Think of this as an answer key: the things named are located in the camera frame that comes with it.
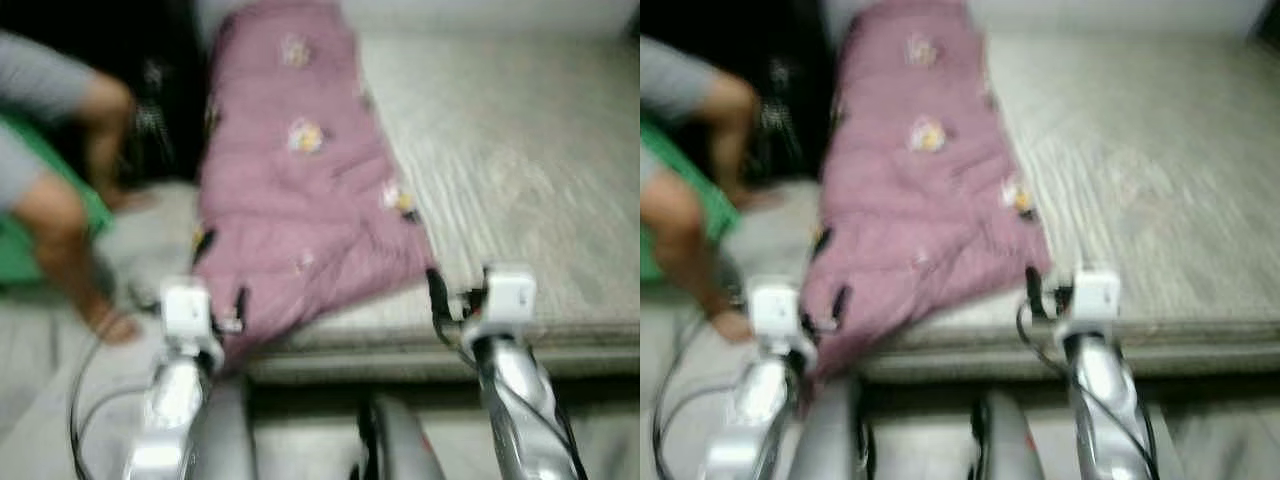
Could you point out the pink cartoon print quilt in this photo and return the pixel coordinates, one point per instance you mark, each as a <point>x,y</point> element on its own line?
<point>900,190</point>
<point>290,190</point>

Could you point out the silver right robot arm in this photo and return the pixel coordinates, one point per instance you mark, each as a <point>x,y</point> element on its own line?
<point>1105,400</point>
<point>515,400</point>

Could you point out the robot left leg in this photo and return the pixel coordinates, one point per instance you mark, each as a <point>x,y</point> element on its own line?
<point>835,430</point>
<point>220,430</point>

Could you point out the robot leg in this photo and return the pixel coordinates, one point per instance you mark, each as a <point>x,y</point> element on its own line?
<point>400,445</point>
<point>220,430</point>
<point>835,430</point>
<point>1005,445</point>

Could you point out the white quilted mattress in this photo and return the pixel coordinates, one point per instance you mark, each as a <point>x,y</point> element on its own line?
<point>520,170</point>
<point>1130,170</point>

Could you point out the robot right leg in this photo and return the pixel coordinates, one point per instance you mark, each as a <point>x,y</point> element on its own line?
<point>1005,445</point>
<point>400,445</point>

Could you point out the green plastic stool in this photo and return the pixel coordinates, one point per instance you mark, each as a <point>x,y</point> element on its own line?
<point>85,200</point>
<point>720,205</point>

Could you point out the person in grey shorts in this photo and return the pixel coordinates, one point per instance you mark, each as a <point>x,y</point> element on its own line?
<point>685,230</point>
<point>60,230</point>

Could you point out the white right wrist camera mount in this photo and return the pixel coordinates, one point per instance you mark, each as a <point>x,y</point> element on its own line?
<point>505,298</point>
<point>1095,298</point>

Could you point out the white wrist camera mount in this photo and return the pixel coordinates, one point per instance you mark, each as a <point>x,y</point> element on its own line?
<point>505,298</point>
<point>186,312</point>
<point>776,310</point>
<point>1095,298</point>

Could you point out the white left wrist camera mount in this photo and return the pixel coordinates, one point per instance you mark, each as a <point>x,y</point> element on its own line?
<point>776,310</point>
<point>186,312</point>

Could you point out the dark bed frame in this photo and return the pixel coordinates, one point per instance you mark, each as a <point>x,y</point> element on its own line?
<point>400,365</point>
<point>950,365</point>

